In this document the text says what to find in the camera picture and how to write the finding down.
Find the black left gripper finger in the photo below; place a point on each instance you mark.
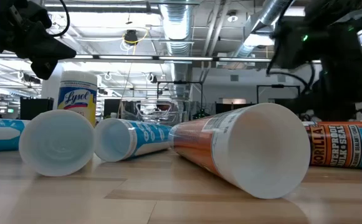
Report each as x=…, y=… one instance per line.
x=44, y=68
x=48, y=49

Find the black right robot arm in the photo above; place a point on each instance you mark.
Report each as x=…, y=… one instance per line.
x=345, y=77

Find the Lysol wipes canister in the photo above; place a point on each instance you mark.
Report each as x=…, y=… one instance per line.
x=78, y=98

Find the orange Gorilla sealant tube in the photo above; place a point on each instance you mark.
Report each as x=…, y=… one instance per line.
x=246, y=149
x=345, y=144

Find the black monitor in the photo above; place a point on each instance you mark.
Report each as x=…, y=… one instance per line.
x=36, y=108

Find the white tube, near left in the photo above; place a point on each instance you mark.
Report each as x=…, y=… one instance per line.
x=57, y=143

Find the long ceiling light strip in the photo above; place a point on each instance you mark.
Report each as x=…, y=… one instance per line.
x=155, y=58

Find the clear plastic bin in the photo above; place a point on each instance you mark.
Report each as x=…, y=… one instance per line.
x=163, y=112

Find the slanted silver ventilation duct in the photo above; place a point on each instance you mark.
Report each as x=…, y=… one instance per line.
x=261, y=25

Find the silver ceiling ventilation duct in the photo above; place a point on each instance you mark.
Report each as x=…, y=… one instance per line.
x=177, y=34

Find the black metal stand frame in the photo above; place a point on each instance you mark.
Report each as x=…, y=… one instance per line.
x=180, y=90

